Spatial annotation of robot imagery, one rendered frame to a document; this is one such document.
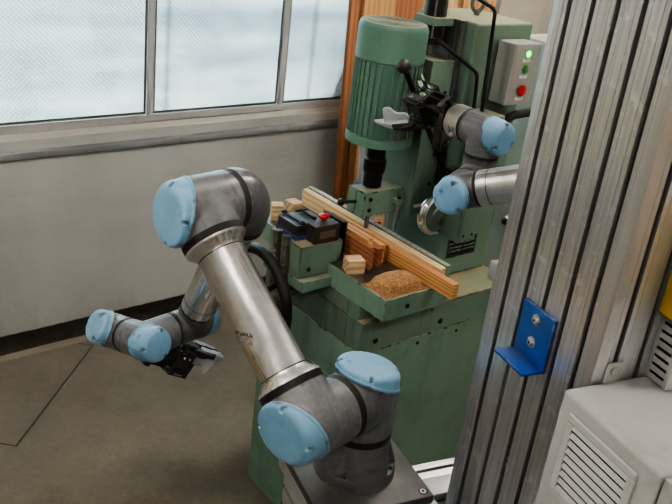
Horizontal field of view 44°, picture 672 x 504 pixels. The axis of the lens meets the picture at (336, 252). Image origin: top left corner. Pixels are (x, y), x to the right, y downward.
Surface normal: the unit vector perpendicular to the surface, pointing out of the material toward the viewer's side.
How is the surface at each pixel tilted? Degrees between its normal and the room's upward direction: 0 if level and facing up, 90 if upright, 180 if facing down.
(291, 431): 95
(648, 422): 0
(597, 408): 0
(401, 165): 90
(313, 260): 90
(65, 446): 0
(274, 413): 95
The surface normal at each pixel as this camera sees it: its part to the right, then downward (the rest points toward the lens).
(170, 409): 0.11, -0.91
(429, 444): 0.61, 0.39
